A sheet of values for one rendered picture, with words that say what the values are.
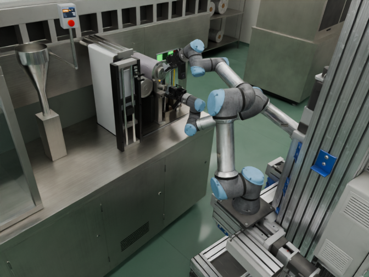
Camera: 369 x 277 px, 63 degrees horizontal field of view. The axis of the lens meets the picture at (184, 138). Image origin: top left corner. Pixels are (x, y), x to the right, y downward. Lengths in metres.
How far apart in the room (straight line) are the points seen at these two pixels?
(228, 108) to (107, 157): 0.81
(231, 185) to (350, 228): 0.52
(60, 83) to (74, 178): 0.61
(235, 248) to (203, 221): 1.06
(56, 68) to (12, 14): 0.36
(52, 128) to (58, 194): 0.36
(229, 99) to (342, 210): 0.66
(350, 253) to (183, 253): 1.29
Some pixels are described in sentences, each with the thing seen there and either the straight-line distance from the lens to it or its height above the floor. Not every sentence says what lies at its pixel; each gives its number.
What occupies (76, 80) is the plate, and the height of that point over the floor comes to 1.20.
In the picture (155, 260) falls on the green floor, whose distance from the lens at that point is 2.41.
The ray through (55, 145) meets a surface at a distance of 1.82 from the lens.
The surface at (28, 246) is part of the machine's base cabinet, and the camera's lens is 1.66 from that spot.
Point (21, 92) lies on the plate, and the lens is 1.92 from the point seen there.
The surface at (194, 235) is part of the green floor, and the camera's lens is 2.55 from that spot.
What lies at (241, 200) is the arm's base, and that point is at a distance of 1.61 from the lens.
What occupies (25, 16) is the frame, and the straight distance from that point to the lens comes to 1.84.
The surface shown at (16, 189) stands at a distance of 1.49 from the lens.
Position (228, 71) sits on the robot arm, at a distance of 1.63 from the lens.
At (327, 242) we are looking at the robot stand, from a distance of 1.58.
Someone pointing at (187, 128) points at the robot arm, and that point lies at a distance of 1.82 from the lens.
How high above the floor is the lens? 2.02
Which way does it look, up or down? 35 degrees down
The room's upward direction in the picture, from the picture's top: 4 degrees clockwise
